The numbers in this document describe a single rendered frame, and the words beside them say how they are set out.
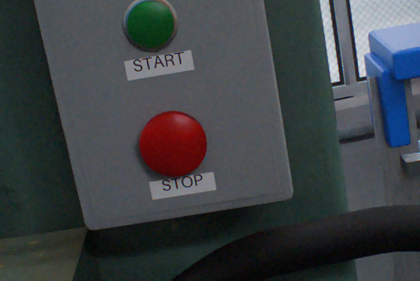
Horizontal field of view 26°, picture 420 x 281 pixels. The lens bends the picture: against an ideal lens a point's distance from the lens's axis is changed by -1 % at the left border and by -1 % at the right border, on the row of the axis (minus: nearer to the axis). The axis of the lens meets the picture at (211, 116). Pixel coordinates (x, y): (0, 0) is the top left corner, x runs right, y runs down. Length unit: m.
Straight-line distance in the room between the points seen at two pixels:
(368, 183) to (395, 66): 0.85
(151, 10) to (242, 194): 0.10
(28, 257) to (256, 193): 0.13
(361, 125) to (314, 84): 1.58
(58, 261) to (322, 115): 0.16
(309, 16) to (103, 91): 0.12
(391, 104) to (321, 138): 0.84
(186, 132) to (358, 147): 1.68
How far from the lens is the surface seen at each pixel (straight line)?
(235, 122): 0.41
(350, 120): 2.04
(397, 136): 1.34
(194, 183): 0.42
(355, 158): 2.08
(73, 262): 0.46
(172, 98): 0.40
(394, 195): 1.39
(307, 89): 0.47
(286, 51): 0.46
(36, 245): 0.49
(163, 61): 0.40
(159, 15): 0.39
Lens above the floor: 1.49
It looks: 17 degrees down
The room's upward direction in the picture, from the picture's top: 10 degrees counter-clockwise
